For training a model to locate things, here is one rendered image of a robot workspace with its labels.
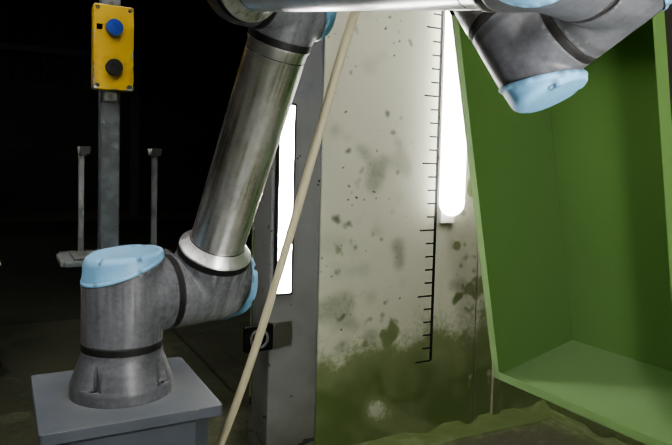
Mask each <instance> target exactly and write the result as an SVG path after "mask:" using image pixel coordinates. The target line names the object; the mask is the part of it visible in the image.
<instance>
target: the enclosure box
mask: <svg viewBox="0 0 672 445"><path fill-rule="evenodd" d="M451 18H452V27H453V35H454V44H455V52H456V61H457V69H458V78H459V86H460V95H461V103H462V112H463V120H464V129H465V137H466V146H467V154H468V163H469V172H470V180H471V189H472V197H473V206H474V214H475V223H476V231H477V240H478V248H479V257H480V265H481V274H482V282H483V291H484V299H485V308H486V316H487V325H488V333H489V342H490V350H491V359H492V368H493V376H494V378H497V379H499V380H501V381H503V382H506V383H508V384H510V385H513V386H515V387H517V388H519V389H522V390H524V391H526V392H528V393H531V394H533V395H535V396H537V397H540V398H542V399H544V400H547V401H549V402H551V403H553V404H556V405H558V406H560V407H562V408H565V409H567V410H569V411H571V412H574V413H576V414H578V415H580V416H583V417H585V418H587V419H590V420H592V421H594V422H596V423H599V424H601V425H603V426H605V427H608V428H610V429H612V430H614V431H617V432H619V433H621V434H624V435H626V436H628V437H630V438H633V439H635V440H637V441H639V442H642V443H644V444H646V445H672V3H671V4H670V5H669V7H668V8H667V9H666V10H665V11H660V12H659V13H658V14H656V15H655V16H654V17H652V18H651V19H650V20H648V21H647V22H646V23H644V24H643V25H642V26H640V27H639V28H638V29H636V30H635V31H633V32H632V33H631V34H629V35H628V36H627V37H625V38H624V39H623V40H621V41H620V42H619V43H617V44H616V45H615V46H613V47H612V48H611V49H609V50H608V51H607V52H605V53H604V54H603V55H601V56H600V57H598V58H597V59H595V60H594V61H593V62H591V63H590V64H589V65H588V66H586V67H585V68H584V70H586V71H587V72H588V81H587V83H586V84H585V85H584V87H583V88H581V89H579V90H578V91H577V92H576V93H575V94H573V95H572V96H570V97H569V98H567V99H565V100H563V101H562V102H560V103H558V104H555V105H553V106H551V107H549V108H546V109H543V110H540V111H537V112H533V113H518V112H516V111H514V110H513V109H512V108H511V107H510V105H509V104H508V102H507V100H506V99H505V97H504V96H503V95H502V94H500V93H499V91H498V90H499V88H498V86H497V84H496V83H495V81H494V79H493V77H492V76H491V74H490V72H489V71H488V69H487V67H486V65H485V64H484V62H483V60H482V59H481V57H480V55H479V54H478V52H477V50H476V48H475V47H474V45H473V43H472V41H471V40H470V39H469V38H468V36H467V34H466V33H465V31H464V29H463V28H462V26H461V24H460V22H459V21H458V19H457V17H456V16H455V15H451Z"/></svg>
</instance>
